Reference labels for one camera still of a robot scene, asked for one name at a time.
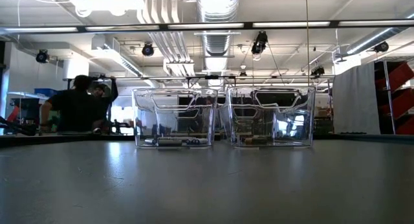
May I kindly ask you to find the black hanging camera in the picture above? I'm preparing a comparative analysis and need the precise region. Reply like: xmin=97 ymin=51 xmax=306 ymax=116
xmin=141 ymin=41 xmax=156 ymax=58
xmin=373 ymin=40 xmax=391 ymax=54
xmin=35 ymin=49 xmax=51 ymax=65
xmin=310 ymin=65 xmax=326 ymax=78
xmin=250 ymin=30 xmax=269 ymax=62

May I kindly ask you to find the white round duct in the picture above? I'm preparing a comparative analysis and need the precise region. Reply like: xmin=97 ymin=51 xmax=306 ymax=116
xmin=64 ymin=0 xmax=143 ymax=18

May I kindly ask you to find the red storage bin rack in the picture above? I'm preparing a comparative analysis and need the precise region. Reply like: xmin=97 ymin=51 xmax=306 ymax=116
xmin=374 ymin=59 xmax=414 ymax=136

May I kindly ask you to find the silver ribbed duct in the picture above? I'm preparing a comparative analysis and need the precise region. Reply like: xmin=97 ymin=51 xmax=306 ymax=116
xmin=195 ymin=0 xmax=242 ymax=92

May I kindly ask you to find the blue storage crate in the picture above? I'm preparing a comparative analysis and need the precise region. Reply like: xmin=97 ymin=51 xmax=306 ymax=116
xmin=34 ymin=87 xmax=60 ymax=98

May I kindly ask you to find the person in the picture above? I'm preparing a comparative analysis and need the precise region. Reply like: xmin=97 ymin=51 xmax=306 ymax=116
xmin=91 ymin=75 xmax=119 ymax=131
xmin=39 ymin=74 xmax=105 ymax=135

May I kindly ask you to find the white ceiling pipe bundle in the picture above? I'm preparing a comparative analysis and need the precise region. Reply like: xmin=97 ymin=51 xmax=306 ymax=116
xmin=137 ymin=0 xmax=197 ymax=78

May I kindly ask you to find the black background rig frame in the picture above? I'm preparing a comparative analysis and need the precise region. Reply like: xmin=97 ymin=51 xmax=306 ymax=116
xmin=63 ymin=74 xmax=336 ymax=136

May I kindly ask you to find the black aluminium rig frame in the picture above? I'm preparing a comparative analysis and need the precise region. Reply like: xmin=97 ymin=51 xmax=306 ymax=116
xmin=0 ymin=18 xmax=414 ymax=34

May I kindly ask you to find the thin hanging cable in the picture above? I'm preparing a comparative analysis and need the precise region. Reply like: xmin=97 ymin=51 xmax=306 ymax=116
xmin=305 ymin=0 xmax=311 ymax=89

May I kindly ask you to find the clear plastic bin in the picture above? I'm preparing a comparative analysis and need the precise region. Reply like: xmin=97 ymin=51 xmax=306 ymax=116
xmin=225 ymin=85 xmax=316 ymax=149
xmin=131 ymin=87 xmax=219 ymax=150

